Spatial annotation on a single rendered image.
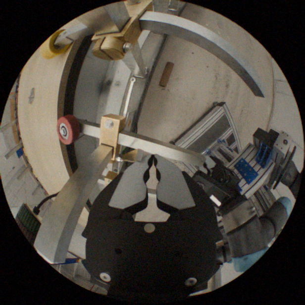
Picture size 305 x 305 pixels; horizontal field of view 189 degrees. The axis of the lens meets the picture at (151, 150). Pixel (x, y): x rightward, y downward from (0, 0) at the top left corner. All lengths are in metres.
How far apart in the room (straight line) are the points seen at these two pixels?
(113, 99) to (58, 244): 0.51
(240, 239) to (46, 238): 0.27
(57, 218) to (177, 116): 1.14
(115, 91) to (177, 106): 0.78
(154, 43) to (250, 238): 0.60
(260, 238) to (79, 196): 0.30
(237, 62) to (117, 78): 0.46
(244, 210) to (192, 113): 1.09
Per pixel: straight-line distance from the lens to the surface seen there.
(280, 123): 2.81
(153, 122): 1.09
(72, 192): 0.16
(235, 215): 0.21
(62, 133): 0.29
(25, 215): 0.18
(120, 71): 0.51
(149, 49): 0.44
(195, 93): 1.18
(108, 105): 0.50
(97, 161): 0.20
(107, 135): 0.24
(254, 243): 0.22
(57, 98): 0.31
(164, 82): 1.02
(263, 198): 0.74
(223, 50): 0.18
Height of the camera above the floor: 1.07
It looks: 61 degrees down
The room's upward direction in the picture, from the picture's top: 177 degrees counter-clockwise
